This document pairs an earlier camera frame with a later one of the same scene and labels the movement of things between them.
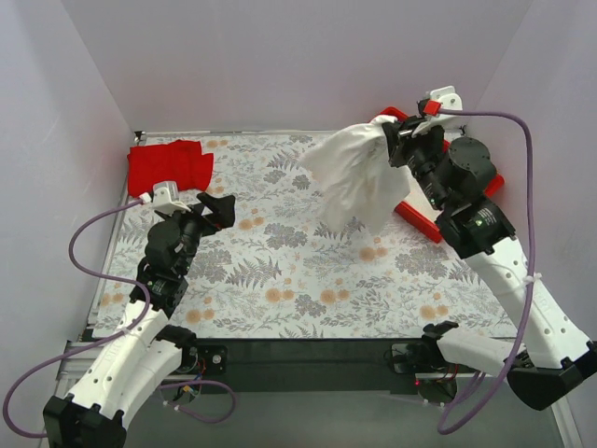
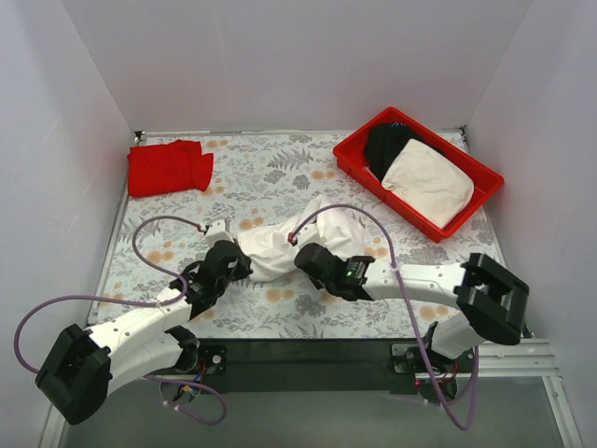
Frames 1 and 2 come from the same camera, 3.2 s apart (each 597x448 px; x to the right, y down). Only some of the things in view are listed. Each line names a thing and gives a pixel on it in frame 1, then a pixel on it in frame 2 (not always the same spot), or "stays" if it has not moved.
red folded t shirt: x=178 y=161 stays
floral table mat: x=290 y=268 stays
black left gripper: x=201 y=217 to x=238 y=260
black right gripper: x=404 y=140 to x=308 y=258
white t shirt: x=351 y=171 to x=270 y=251
